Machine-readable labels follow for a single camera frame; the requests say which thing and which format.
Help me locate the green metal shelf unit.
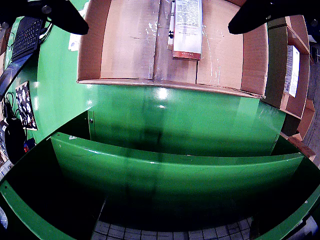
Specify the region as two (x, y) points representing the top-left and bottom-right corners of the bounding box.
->
(0, 107), (320, 240)

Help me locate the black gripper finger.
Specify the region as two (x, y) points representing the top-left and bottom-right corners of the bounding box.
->
(0, 0), (90, 36)
(227, 0), (320, 36)

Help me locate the black rounded object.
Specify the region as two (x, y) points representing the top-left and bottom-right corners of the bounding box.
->
(4, 117), (28, 165)

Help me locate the white product box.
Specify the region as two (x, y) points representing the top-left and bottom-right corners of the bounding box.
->
(283, 44), (301, 98)

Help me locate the black laptop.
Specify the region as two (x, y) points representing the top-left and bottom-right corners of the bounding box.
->
(0, 16), (47, 101)

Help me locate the shallow cardboard tray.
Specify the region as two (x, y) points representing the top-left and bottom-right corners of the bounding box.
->
(76, 0), (270, 99)

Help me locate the plain open cardboard box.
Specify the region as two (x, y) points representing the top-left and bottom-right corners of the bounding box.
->
(267, 14), (312, 55)

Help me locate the blue red small gadget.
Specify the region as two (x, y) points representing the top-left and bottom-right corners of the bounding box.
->
(23, 138), (36, 153)

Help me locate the white printed paper card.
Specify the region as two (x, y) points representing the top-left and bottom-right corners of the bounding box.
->
(68, 33), (82, 52)

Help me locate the red-brown product box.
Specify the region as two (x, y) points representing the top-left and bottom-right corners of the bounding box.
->
(171, 0), (203, 61)

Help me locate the white cable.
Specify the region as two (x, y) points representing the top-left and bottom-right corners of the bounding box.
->
(38, 21), (54, 42)

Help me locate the cardboard box with olive flap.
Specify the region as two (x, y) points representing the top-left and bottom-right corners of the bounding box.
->
(264, 18), (311, 120)

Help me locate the cow print carton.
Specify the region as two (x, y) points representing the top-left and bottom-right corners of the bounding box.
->
(166, 0), (176, 51)

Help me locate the black white picture card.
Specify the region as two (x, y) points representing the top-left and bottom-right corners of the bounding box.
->
(15, 80), (38, 131)

